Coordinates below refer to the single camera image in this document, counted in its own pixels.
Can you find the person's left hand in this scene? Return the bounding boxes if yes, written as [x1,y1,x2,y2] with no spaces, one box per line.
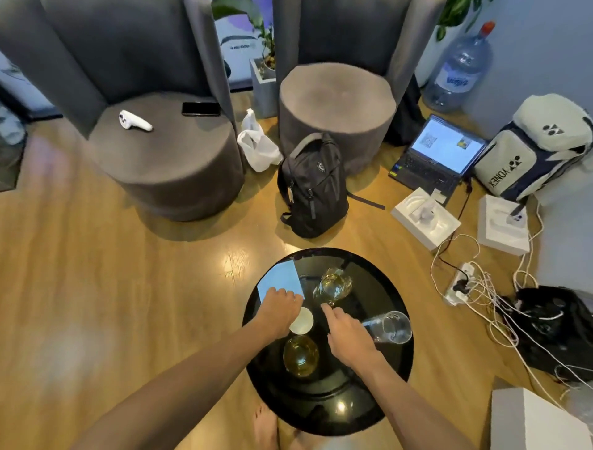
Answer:
[254,287,305,341]

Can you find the person's right hand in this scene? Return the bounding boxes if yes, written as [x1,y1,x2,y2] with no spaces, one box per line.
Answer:
[321,304,381,371]

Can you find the light blue cloth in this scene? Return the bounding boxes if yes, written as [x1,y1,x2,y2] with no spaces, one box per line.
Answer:
[257,260,305,303]

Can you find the clear drinking glass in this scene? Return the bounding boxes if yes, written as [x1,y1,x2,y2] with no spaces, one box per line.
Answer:
[361,311,413,345]

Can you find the person's right forearm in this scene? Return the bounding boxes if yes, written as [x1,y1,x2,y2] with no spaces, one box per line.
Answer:
[356,356,479,450]

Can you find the person's left forearm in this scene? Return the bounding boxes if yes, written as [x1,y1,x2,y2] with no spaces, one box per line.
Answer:
[69,319,275,450]

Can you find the white round coaster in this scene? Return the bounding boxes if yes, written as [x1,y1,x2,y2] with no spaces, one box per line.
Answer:
[289,306,315,336]

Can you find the stemmed glass with yellow drink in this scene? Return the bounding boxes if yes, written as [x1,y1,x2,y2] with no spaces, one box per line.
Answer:
[313,267,354,308]

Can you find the round glass with yellow drink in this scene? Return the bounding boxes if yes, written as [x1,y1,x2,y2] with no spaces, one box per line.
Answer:
[283,335,320,378]

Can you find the black backpack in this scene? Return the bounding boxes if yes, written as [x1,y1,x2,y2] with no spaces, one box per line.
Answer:
[277,133,386,240]

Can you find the person's foot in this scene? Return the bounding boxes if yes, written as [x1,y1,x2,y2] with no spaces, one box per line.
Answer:
[253,403,280,450]

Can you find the white plastic bag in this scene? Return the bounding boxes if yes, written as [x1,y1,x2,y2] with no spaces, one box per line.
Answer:
[237,108,284,173]

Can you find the white charger adapter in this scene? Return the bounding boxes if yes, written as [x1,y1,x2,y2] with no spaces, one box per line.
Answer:
[412,198,439,229]

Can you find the white power strip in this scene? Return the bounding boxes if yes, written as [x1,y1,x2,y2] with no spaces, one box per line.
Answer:
[443,262,478,307]

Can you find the white foam packaging tray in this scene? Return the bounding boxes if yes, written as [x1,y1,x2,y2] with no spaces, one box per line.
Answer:
[391,187,462,251]
[477,194,532,257]

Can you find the grey high-back round chair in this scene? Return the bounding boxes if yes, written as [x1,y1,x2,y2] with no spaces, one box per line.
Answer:
[272,0,446,176]
[0,0,246,223]

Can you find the black smartphone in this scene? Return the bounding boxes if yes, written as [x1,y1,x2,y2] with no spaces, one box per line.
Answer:
[181,101,221,117]

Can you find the open black laptop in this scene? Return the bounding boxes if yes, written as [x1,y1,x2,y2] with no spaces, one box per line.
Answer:
[388,114,488,206]

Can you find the green plant in grey planter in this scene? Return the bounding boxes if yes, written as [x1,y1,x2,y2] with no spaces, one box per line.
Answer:
[212,0,280,119]

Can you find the white handheld controller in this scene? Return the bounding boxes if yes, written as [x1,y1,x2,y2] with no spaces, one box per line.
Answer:
[119,109,154,133]

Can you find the black plastic bag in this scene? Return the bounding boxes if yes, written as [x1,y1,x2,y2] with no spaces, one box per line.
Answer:
[502,286,593,384]

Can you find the white box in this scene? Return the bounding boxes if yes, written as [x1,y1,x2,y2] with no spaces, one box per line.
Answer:
[490,376,593,450]

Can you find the large clear water bottle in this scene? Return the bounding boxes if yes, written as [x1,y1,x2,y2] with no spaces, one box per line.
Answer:
[423,21,496,115]

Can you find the white and navy sports bag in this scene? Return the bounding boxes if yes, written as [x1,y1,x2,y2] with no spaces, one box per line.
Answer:
[473,94,593,203]

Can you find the green leafy plant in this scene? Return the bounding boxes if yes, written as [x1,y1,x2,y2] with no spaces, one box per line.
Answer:
[435,0,494,42]

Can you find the black cable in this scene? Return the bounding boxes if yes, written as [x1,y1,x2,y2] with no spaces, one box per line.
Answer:
[437,178,474,284]

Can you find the tangle of white cables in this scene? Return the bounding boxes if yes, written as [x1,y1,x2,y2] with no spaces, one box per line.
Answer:
[430,203,593,411]

